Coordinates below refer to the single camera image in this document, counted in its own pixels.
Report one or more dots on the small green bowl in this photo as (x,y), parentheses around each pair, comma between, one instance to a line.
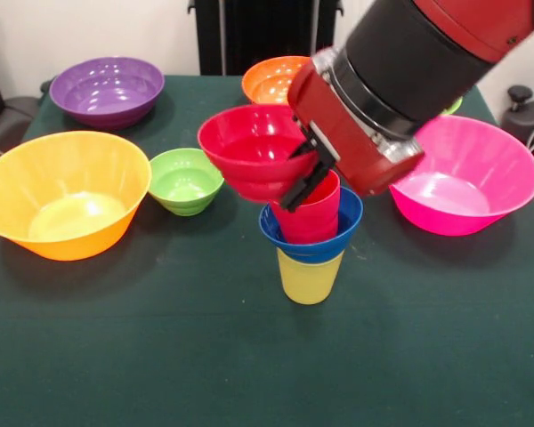
(187,182)

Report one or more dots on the small red bowl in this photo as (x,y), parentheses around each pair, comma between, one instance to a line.
(249,151)

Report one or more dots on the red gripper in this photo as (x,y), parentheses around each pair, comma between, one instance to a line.
(351,138)

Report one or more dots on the dark green tablecloth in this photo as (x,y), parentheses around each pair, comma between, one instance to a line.
(267,356)

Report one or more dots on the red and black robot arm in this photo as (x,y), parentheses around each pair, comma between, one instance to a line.
(427,58)

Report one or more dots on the small blue bowl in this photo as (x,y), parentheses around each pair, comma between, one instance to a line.
(349,218)

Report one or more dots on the large yellow-orange bowl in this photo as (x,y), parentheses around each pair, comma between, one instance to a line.
(67,191)

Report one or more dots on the purple bowl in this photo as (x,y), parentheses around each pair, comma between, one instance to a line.
(107,89)

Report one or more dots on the large pink bowl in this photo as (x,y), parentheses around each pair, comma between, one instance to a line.
(471,178)

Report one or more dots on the small black knob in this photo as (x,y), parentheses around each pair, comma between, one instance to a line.
(46,86)

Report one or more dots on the black round base with knob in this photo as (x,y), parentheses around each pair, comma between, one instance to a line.
(529,120)

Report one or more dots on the yellow translucent cup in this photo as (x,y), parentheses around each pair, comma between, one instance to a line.
(309,280)

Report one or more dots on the red cup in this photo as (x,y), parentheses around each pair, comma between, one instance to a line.
(320,213)

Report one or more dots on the large light green bowl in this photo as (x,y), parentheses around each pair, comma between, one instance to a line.
(454,106)

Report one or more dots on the orange bowl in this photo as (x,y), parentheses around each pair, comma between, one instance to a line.
(267,84)

